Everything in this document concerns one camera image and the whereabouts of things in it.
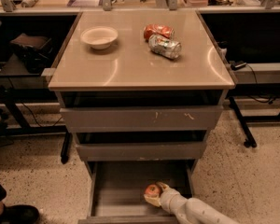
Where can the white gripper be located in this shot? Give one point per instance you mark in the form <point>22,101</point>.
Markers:
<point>168,198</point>

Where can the red apple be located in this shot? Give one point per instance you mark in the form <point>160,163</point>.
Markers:
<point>153,190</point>

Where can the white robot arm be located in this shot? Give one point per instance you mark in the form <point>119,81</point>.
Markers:
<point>186,210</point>

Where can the open bottom drawer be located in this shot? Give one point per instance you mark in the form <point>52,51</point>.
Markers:
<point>117,190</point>

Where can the middle drawer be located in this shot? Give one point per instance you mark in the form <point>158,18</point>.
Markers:
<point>142,151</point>

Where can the top drawer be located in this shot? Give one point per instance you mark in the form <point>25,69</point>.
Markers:
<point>140,119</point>

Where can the grey drawer cabinet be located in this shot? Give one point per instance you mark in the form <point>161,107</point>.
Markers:
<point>129,74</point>

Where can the black shoe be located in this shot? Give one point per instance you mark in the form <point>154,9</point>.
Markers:
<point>19,214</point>

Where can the crushed silver soda can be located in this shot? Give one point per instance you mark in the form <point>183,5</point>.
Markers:
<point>164,46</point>

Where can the small black device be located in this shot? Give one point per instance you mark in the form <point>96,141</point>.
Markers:
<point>238,65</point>

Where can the crushed orange soda can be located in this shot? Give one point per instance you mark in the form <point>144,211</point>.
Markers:
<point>156,29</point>

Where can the white bowl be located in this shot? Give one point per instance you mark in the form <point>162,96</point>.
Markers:
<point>99,37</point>

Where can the black box under bench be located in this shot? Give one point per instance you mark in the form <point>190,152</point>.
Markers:
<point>33,51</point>

